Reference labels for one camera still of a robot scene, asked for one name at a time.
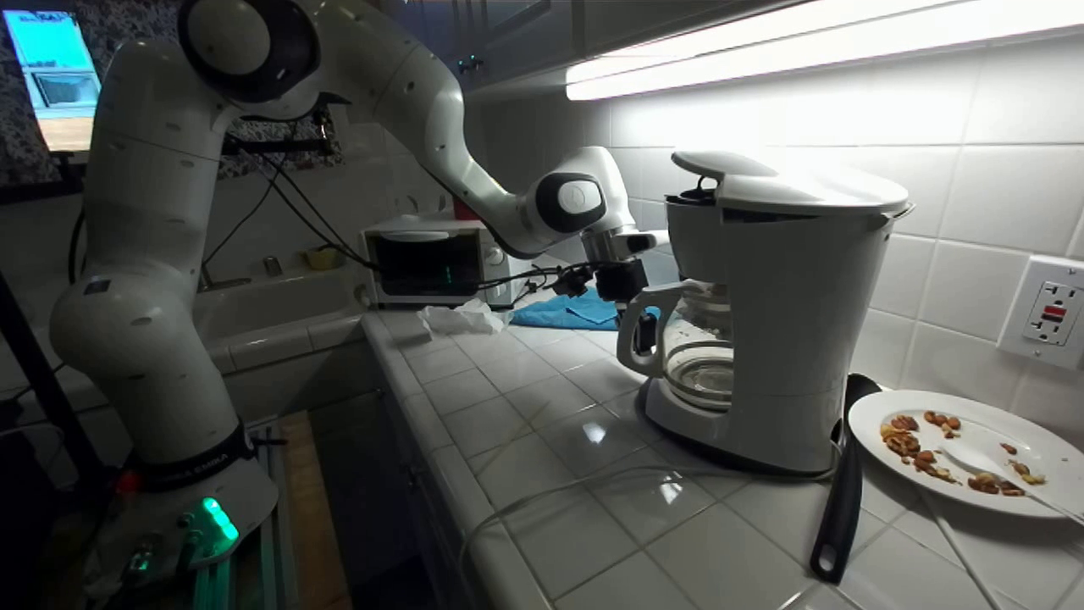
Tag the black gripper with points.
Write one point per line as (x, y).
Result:
(613, 279)

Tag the white coffee making machine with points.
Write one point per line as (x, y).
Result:
(789, 308)

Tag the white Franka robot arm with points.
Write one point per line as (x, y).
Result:
(138, 258)

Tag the blue cloth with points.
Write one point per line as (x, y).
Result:
(565, 313)

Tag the clear plastic wrap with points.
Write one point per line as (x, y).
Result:
(459, 319)

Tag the brown food scraps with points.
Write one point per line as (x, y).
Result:
(903, 436)

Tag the yellow dish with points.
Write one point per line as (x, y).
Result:
(321, 258)

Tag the under-cabinet light strip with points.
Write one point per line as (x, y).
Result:
(814, 47)

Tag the white sink counter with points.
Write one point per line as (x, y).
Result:
(281, 326)

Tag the white plate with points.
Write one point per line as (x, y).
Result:
(994, 436)

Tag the wooden plank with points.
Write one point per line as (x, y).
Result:
(311, 521)

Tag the black tripod leg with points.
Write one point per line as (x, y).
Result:
(44, 396)

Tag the lit monitor screen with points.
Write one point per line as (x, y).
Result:
(54, 81)

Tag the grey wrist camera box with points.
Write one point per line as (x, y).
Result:
(622, 244)

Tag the wall cabinets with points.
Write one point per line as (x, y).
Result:
(531, 27)

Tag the white wall outlet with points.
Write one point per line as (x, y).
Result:
(1052, 313)

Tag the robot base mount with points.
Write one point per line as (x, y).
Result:
(182, 531)

